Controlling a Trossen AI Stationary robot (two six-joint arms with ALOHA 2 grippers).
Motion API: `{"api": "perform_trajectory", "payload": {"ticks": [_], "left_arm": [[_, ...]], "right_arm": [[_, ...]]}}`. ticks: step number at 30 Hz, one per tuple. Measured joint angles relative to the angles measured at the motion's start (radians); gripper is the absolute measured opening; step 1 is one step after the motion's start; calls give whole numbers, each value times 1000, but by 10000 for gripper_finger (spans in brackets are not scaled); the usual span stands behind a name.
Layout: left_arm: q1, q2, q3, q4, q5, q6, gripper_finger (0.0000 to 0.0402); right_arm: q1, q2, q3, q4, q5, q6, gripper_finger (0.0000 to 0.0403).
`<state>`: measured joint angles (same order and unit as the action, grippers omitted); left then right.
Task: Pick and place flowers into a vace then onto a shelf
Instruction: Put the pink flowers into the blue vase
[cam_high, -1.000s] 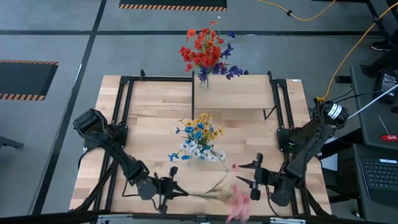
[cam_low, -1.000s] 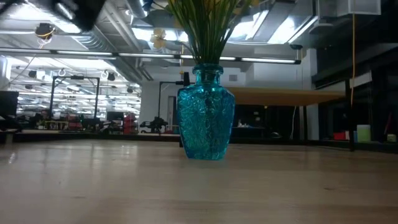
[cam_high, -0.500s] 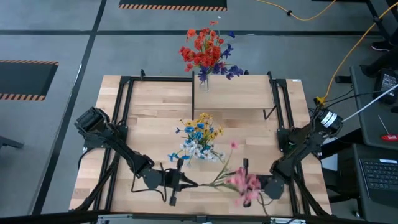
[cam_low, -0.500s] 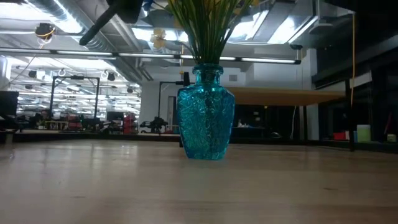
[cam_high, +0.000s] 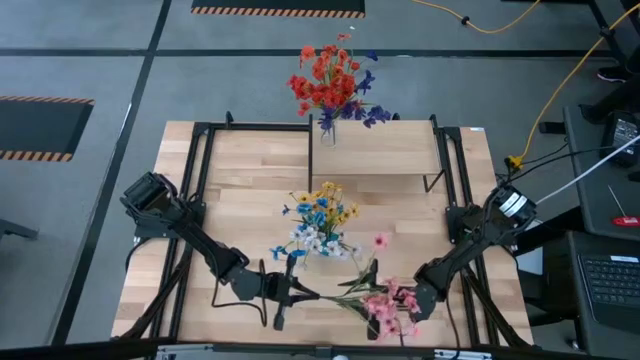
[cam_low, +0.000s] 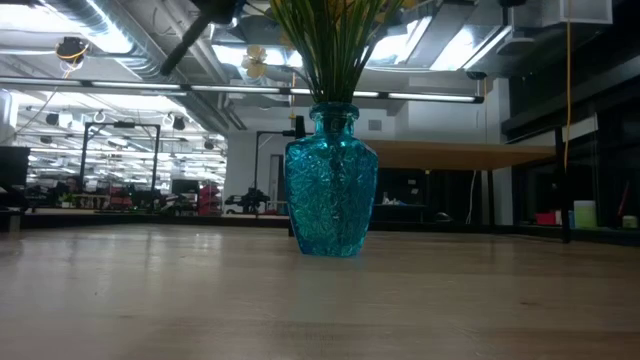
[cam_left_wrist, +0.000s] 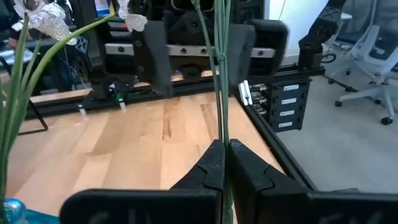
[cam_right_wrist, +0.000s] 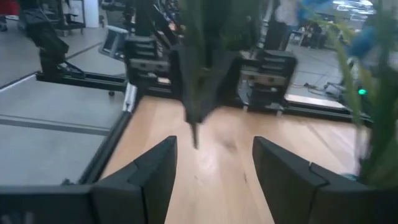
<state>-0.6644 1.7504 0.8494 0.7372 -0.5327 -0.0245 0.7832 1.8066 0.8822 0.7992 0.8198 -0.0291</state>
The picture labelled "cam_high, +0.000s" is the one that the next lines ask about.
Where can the blue artificial flower bunch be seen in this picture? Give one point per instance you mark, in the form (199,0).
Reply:
(304,207)

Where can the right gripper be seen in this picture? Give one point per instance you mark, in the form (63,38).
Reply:
(373,267)

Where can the person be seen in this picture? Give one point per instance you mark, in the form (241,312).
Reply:
(612,75)

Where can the black mat with hazard stripes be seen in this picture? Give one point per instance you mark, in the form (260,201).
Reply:
(40,127)
(275,5)

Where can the black keyboard tray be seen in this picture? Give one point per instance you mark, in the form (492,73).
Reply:
(610,345)

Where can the wooden shelf with black legs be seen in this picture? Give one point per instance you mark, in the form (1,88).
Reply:
(390,150)

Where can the black desk foot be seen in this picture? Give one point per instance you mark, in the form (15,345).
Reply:
(552,128)

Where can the pink artificial flower bunch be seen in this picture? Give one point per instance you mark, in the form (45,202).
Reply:
(385,307)

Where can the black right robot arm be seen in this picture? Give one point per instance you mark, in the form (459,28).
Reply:
(470,250)

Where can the black furniture leg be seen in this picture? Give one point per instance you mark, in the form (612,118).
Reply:
(15,229)

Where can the black handheld device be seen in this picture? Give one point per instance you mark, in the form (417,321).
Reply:
(620,135)

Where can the yellow artificial flower bunch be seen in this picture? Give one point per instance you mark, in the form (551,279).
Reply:
(327,187)

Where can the red artificial flower bunch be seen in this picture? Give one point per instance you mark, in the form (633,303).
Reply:
(300,87)

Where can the black desk leg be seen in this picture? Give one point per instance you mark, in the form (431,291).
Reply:
(607,32)

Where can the black keyboard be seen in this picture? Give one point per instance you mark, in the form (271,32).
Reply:
(612,285)

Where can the clear glass vase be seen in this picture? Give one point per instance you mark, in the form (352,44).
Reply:
(328,137)

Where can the teal glass vase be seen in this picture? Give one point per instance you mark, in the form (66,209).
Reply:
(331,239)

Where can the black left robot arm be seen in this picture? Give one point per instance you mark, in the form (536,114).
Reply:
(200,242)

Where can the silver aluminium profile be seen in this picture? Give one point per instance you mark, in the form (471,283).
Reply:
(462,355)
(185,350)

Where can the purple artificial flower bunch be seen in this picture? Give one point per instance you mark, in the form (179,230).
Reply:
(377,114)

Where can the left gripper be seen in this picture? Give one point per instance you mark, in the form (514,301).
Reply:
(277,289)

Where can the dark grey desk top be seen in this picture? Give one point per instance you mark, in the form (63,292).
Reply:
(595,200)

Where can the black aluminium table frame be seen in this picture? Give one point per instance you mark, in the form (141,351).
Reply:
(260,126)

